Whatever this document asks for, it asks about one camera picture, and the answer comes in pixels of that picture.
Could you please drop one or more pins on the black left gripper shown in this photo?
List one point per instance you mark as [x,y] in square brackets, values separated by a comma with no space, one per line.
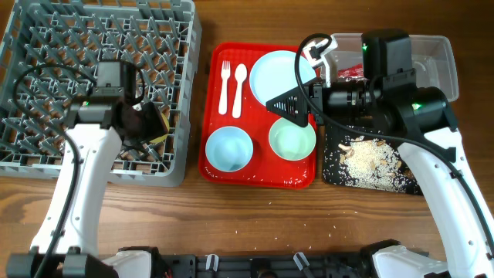
[153,124]

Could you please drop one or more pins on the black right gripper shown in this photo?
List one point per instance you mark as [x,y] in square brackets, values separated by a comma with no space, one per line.
[302,120]

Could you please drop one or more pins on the yellow plastic cup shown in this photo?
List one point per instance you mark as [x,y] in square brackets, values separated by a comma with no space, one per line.
[159,129]

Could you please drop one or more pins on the mint green bowl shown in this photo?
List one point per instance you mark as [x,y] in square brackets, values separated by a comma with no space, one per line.
[290,141]

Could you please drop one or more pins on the white plastic spoon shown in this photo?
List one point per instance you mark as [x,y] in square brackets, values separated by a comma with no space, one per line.
[240,76]

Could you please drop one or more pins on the red ketchup packet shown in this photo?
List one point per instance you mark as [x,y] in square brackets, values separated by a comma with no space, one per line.
[353,73]

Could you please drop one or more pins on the white plastic fork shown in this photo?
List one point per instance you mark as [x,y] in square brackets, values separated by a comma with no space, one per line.
[223,101]

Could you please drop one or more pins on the light blue bowl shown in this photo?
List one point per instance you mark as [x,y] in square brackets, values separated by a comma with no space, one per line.
[229,149]

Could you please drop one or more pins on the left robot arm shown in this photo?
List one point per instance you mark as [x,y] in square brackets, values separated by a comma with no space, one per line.
[113,114]

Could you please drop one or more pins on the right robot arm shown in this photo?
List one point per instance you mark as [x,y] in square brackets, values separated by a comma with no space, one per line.
[421,122]

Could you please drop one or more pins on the grey dishwasher rack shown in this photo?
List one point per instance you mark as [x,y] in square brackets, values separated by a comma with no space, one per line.
[49,54]

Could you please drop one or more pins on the light blue plate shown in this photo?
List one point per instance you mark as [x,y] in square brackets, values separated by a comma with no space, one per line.
[272,75]

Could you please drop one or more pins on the red plastic tray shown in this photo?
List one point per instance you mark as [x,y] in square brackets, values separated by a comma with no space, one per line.
[265,169]

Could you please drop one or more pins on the rice and food scraps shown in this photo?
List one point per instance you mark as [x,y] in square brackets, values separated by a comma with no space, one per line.
[366,158]

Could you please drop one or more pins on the clear plastic bin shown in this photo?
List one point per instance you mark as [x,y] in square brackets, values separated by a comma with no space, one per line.
[432,59]

